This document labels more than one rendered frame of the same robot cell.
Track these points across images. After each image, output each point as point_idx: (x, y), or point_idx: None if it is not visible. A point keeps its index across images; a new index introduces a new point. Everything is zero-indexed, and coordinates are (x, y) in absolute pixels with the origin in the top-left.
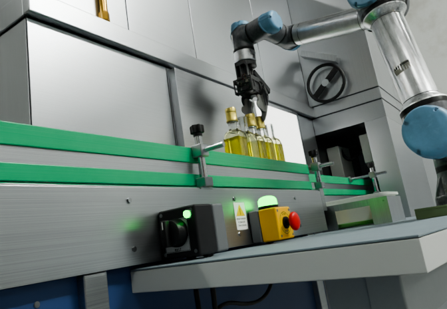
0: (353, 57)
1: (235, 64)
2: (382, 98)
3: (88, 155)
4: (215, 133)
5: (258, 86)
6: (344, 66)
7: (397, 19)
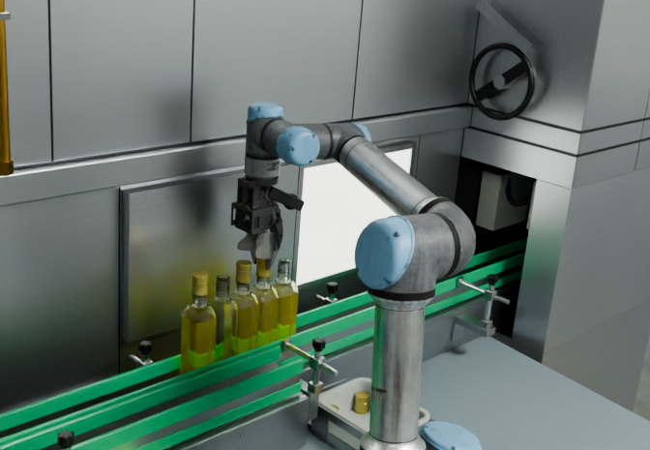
0: (564, 55)
1: (238, 180)
2: (579, 154)
3: None
4: (194, 265)
5: (269, 220)
6: (545, 63)
7: (398, 325)
